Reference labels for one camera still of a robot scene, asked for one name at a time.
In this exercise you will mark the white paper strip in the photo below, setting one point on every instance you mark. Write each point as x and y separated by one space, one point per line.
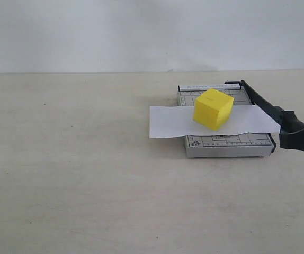
177 121

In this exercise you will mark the yellow foam cube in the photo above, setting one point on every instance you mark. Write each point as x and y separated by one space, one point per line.
212 109

